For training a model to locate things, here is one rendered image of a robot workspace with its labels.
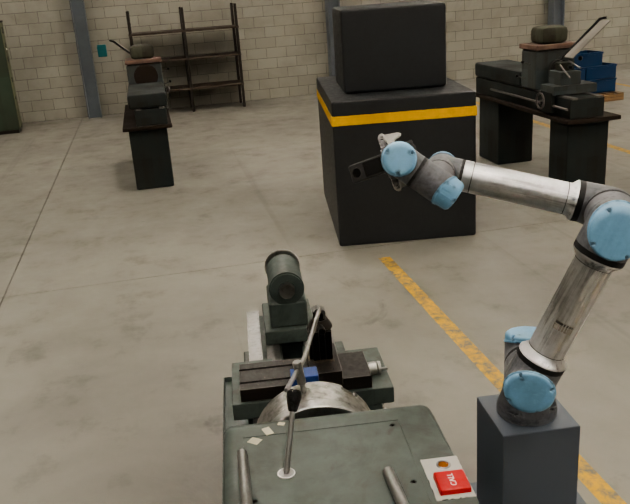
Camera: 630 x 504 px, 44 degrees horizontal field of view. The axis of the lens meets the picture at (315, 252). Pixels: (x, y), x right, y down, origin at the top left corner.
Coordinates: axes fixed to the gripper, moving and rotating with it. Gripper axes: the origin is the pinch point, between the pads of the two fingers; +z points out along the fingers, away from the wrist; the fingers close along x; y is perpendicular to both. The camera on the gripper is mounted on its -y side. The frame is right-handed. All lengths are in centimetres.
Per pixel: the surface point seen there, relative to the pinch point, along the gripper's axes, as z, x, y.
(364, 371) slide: 44, -62, -28
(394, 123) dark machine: 443, 31, 22
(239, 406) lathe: 34, -58, -69
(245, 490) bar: -63, -51, -46
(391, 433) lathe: -41, -56, -18
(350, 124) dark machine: 438, 42, -12
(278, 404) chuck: -20, -48, -44
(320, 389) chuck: -18, -48, -33
